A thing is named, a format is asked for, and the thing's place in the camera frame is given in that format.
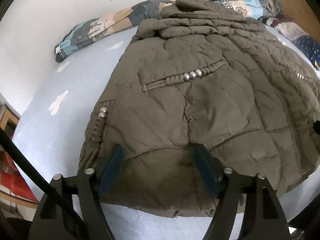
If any black cable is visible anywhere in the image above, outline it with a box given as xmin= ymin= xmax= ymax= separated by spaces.
xmin=0 ymin=127 xmax=88 ymax=240

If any olive quilted puffer jacket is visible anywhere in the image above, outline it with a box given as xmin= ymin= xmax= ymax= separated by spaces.
xmin=78 ymin=0 xmax=320 ymax=218

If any wooden cabinet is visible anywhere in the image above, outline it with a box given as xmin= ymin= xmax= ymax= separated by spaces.
xmin=0 ymin=102 xmax=22 ymax=138

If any red plastic bag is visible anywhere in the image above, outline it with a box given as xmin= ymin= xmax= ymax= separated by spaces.
xmin=0 ymin=147 xmax=39 ymax=203

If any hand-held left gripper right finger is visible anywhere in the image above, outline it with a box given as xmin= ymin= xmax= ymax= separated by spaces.
xmin=192 ymin=144 xmax=292 ymax=240

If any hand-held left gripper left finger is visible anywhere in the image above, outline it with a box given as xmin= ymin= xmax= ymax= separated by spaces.
xmin=27 ymin=144 xmax=125 ymax=240

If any wooden headboard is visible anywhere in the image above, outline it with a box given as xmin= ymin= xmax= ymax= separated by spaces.
xmin=265 ymin=0 xmax=320 ymax=30

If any patchwork cartoon print blanket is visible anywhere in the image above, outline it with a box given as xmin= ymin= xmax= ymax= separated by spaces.
xmin=54 ymin=0 xmax=283 ymax=63

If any light blue cloud bed sheet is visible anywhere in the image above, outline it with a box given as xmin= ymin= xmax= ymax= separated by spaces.
xmin=11 ymin=24 xmax=320 ymax=240

